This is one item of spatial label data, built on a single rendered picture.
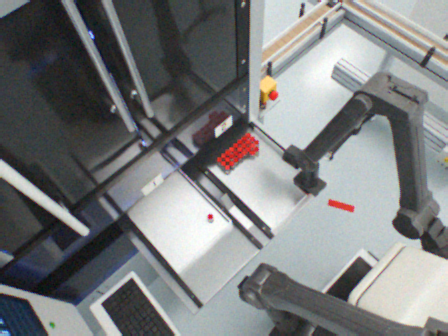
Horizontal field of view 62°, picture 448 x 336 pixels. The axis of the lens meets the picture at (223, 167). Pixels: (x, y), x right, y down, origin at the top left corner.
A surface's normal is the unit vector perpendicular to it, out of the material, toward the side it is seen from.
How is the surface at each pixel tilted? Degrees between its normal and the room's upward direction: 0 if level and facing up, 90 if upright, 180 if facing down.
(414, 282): 42
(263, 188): 0
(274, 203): 0
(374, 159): 0
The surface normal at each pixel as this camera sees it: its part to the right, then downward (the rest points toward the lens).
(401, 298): -0.50, -0.76
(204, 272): -0.05, -0.44
